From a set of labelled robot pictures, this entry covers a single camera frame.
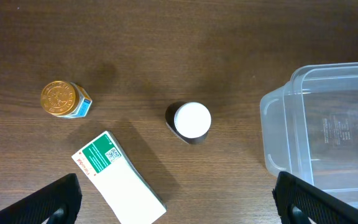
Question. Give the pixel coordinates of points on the white green medicine box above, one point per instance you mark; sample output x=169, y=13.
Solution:
x=107, y=166

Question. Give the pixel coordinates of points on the gold lid small jar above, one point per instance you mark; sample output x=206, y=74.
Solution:
x=65, y=100

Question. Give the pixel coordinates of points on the clear plastic container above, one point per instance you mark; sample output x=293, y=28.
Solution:
x=310, y=128

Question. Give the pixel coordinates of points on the black bottle white cap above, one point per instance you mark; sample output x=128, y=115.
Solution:
x=189, y=121

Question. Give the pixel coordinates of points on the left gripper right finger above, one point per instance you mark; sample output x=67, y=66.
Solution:
x=300, y=202

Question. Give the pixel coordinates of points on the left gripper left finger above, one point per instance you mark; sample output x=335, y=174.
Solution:
x=58, y=202

